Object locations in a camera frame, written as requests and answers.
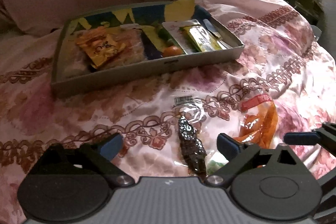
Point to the yellow green snack packet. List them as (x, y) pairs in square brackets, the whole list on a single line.
[(201, 38)]

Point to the green sausage stick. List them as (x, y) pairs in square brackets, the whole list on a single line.
[(164, 35)]

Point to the pink floral bedsheet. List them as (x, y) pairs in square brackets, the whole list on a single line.
[(280, 56)]

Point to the orange red snack bag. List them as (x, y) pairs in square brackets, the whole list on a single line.
[(259, 122)]

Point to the dark dried snack clear bag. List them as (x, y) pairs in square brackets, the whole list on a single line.
[(202, 160)]

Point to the gold foil snack packet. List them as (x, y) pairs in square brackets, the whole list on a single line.
[(99, 46)]

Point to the metal cartoon tin tray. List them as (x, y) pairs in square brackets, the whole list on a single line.
[(144, 17)]

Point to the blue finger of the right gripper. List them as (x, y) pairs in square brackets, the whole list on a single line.
[(324, 136)]

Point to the small orange fruit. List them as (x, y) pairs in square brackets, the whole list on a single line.
[(172, 51)]

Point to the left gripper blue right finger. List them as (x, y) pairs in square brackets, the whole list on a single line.
[(241, 157)]

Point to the white tofu snack packet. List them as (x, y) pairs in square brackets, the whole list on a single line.
[(174, 30)]

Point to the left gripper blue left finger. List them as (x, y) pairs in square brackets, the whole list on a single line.
[(99, 158)]

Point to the rice cracker snack bag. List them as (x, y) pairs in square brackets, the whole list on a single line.
[(77, 63)]

